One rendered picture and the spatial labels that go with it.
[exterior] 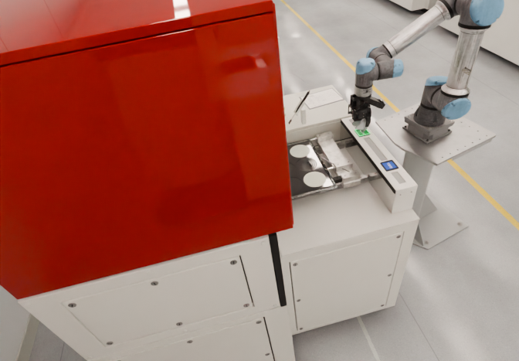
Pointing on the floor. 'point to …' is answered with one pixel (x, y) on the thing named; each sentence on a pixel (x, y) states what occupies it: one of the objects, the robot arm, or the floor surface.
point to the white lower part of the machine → (222, 342)
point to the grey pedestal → (429, 208)
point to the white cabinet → (346, 277)
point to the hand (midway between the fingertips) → (364, 129)
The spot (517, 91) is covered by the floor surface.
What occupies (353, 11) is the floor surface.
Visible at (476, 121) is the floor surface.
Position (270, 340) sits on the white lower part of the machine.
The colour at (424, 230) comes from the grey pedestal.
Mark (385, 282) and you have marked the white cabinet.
